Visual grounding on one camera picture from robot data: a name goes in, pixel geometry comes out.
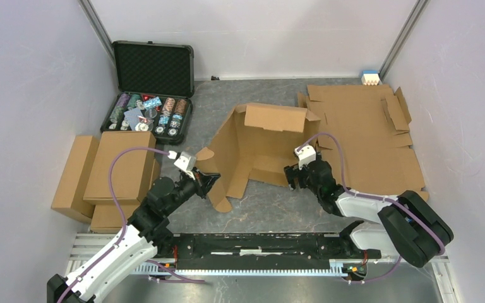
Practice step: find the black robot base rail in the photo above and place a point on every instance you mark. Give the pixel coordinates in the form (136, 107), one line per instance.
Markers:
(264, 251)

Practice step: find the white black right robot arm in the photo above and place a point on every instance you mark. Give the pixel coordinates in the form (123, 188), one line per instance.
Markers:
(409, 225)

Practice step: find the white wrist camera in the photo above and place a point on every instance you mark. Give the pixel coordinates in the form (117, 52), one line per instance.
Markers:
(182, 160)
(305, 155)

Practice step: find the black poker chip case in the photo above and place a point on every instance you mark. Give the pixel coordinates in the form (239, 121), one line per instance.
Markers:
(155, 82)

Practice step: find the white blue toy block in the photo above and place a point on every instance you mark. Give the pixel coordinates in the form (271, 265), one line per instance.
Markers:
(370, 78)

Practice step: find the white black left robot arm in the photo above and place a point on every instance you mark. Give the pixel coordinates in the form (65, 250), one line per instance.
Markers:
(137, 242)

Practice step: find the lower flat cardboard sheet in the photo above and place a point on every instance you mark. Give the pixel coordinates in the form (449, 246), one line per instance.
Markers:
(365, 136)

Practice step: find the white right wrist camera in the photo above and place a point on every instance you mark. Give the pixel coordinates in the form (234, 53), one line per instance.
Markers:
(305, 155)

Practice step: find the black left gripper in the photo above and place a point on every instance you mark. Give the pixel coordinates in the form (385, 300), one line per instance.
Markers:
(206, 180)

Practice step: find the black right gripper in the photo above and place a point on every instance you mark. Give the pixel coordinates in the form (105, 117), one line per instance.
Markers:
(293, 172)

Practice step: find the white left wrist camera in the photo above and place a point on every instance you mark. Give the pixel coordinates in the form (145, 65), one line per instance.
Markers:
(182, 160)

